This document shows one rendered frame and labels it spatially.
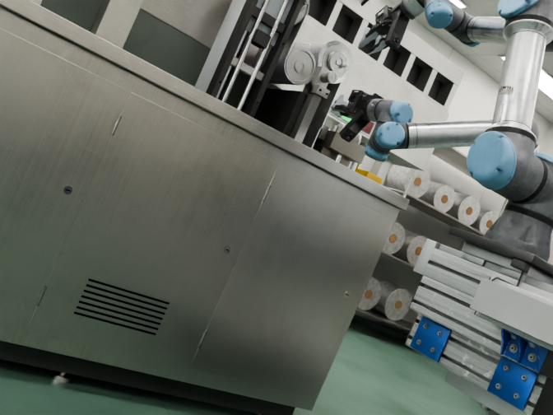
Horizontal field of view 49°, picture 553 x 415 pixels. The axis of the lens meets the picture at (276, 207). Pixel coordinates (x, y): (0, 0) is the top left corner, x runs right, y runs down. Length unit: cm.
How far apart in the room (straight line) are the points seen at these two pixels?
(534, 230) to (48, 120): 118
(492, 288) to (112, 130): 99
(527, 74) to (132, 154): 99
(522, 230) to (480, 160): 19
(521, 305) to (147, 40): 156
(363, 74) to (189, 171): 121
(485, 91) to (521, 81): 514
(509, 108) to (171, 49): 128
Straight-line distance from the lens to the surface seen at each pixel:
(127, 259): 172
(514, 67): 155
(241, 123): 174
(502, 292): 132
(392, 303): 571
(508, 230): 149
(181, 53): 233
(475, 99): 657
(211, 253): 180
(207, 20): 237
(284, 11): 199
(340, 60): 222
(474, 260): 152
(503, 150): 140
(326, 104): 226
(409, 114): 192
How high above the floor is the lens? 68
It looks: level
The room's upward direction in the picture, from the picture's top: 24 degrees clockwise
